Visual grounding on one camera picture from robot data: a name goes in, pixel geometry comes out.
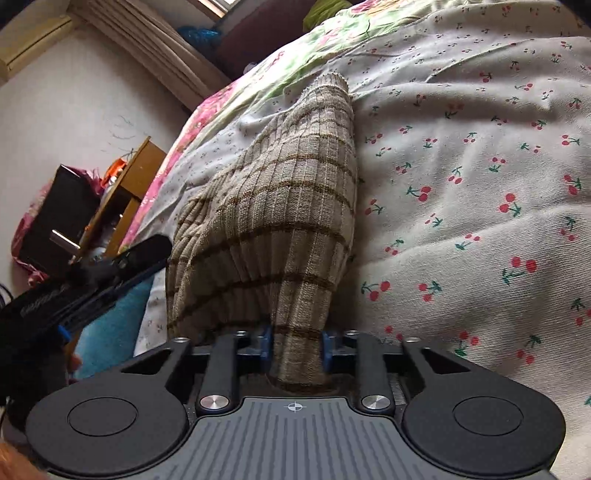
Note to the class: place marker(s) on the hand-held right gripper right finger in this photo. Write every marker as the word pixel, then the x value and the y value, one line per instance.
pixel 330 348

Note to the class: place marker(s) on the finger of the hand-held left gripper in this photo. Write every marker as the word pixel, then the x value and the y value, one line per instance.
pixel 115 295
pixel 145 251

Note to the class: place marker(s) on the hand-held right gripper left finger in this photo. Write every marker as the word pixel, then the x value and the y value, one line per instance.
pixel 263 348

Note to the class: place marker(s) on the beige striped ribbed sweater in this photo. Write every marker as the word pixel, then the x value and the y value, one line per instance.
pixel 277 207

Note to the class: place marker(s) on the teal cloth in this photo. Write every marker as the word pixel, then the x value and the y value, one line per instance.
pixel 115 323

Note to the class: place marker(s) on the wooden nightstand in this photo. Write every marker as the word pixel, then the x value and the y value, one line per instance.
pixel 138 175

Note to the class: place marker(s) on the black box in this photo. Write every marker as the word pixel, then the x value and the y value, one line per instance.
pixel 55 207

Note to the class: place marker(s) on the beige curtain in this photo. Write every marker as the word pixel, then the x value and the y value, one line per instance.
pixel 157 46

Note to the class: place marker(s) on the blue crumpled cloth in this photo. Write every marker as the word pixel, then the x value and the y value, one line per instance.
pixel 198 37

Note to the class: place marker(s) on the white cherry print bed sheet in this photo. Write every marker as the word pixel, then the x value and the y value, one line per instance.
pixel 461 161

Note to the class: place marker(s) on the cream air conditioner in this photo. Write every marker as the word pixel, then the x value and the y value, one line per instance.
pixel 32 44

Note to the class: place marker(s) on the maroon padded headboard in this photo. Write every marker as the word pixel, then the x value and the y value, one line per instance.
pixel 258 41

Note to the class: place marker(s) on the pink green floral quilt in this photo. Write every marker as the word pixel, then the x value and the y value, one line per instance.
pixel 295 60

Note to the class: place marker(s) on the window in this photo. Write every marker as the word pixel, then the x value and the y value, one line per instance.
pixel 219 5

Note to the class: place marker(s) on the green cloth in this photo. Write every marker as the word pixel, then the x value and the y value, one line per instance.
pixel 325 10

